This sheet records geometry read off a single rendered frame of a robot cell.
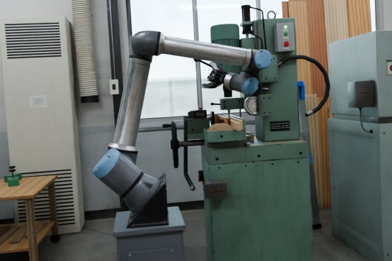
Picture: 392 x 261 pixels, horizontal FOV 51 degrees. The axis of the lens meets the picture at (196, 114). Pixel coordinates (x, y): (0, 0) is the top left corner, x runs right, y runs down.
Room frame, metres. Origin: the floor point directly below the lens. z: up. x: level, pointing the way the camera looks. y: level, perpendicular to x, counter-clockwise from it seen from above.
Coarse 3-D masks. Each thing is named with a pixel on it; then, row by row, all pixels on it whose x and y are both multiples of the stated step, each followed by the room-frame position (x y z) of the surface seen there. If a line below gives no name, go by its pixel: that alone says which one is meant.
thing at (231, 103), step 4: (220, 100) 2.45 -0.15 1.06; (224, 100) 2.44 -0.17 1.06; (228, 100) 2.44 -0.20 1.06; (232, 100) 2.45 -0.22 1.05; (236, 100) 2.45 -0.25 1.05; (240, 100) 2.45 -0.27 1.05; (220, 104) 2.46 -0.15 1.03; (224, 104) 2.44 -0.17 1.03; (228, 104) 2.44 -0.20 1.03; (232, 104) 2.45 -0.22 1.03; (236, 104) 2.45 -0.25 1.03; (220, 108) 2.47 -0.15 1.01; (224, 108) 2.44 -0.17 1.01; (228, 108) 2.44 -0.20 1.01; (232, 108) 2.44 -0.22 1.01; (236, 108) 2.45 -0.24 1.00
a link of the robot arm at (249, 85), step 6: (240, 72) 2.11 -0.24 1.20; (234, 78) 2.11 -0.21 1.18; (240, 78) 2.08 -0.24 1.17; (246, 78) 2.06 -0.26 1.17; (252, 78) 2.05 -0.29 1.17; (234, 84) 2.10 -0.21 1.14; (240, 84) 2.07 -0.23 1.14; (246, 84) 2.04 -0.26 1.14; (252, 84) 2.06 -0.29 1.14; (234, 90) 2.13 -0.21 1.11; (240, 90) 2.08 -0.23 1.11; (246, 90) 2.05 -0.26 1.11; (252, 90) 2.07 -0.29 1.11
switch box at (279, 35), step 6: (276, 24) 2.33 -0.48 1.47; (282, 24) 2.33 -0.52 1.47; (288, 24) 2.33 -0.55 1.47; (276, 30) 2.33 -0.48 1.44; (282, 30) 2.33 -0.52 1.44; (288, 30) 2.33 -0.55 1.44; (276, 36) 2.34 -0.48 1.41; (282, 36) 2.33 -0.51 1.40; (288, 36) 2.33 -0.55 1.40; (276, 42) 2.34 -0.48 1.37; (282, 42) 2.33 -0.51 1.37; (294, 42) 2.34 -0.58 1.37; (276, 48) 2.35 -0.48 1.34; (282, 48) 2.33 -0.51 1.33; (294, 48) 2.34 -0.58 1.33
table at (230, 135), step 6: (204, 132) 2.38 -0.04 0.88; (210, 132) 2.20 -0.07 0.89; (216, 132) 2.20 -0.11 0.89; (222, 132) 2.20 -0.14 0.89; (228, 132) 2.20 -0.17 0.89; (234, 132) 2.21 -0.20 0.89; (240, 132) 2.21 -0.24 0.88; (192, 138) 2.40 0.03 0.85; (198, 138) 2.40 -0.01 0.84; (204, 138) 2.40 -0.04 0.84; (210, 138) 2.20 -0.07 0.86; (216, 138) 2.20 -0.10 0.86; (222, 138) 2.20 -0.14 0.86; (228, 138) 2.20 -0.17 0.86; (234, 138) 2.21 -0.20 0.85; (240, 138) 2.21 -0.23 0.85
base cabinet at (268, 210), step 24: (216, 168) 2.25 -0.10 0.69; (240, 168) 2.26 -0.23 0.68; (264, 168) 2.27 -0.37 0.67; (288, 168) 2.28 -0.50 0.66; (240, 192) 2.26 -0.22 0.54; (264, 192) 2.27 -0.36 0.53; (288, 192) 2.28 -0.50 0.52; (216, 216) 2.25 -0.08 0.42; (240, 216) 2.26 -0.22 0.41; (264, 216) 2.27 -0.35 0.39; (288, 216) 2.28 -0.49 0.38; (216, 240) 2.25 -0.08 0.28; (240, 240) 2.26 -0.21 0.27; (264, 240) 2.27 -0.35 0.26; (288, 240) 2.28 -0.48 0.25; (312, 240) 2.29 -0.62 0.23
